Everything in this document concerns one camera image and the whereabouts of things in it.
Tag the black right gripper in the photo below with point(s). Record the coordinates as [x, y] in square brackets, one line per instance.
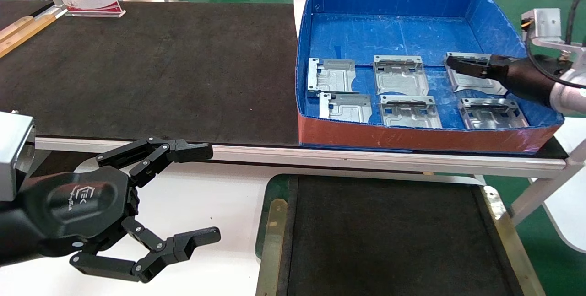
[526, 78]

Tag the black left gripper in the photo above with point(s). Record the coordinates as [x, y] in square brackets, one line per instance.
[78, 209]

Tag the silver sheet metal bracket part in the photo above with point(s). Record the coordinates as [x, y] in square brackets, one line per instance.
[400, 78]
[471, 84]
[409, 114]
[350, 108]
[334, 76]
[494, 115]

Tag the blue and orange plastic tray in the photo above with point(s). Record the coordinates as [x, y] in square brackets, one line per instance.
[412, 26]

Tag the white curved base panel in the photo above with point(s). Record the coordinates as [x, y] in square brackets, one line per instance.
[572, 204]

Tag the wooden edge strip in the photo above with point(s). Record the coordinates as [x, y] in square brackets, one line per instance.
[23, 33]

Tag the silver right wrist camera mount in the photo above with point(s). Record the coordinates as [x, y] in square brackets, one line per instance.
[547, 24]

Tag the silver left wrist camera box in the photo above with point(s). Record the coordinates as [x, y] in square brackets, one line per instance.
[13, 149]

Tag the white aluminium table frame rail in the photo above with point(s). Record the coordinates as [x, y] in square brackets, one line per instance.
[320, 156]

